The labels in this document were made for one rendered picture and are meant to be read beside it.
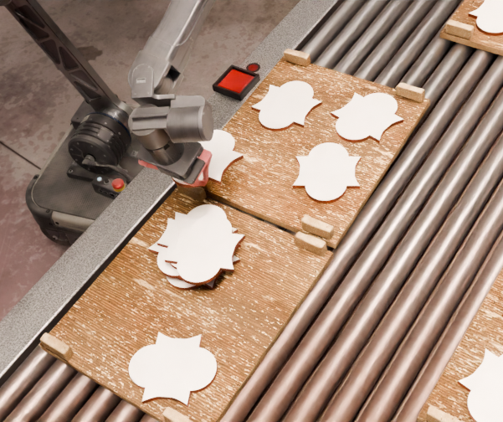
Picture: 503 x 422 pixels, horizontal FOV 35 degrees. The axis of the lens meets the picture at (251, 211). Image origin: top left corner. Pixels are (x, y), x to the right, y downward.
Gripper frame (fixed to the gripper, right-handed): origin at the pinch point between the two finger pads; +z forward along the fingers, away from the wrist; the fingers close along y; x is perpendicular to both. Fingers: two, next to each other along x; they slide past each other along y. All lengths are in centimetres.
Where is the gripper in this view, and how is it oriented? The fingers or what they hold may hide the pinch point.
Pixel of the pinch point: (187, 173)
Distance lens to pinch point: 141.8
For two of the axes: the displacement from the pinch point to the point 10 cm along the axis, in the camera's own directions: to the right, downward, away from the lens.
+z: 2.7, 4.0, 8.8
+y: 8.4, 3.5, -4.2
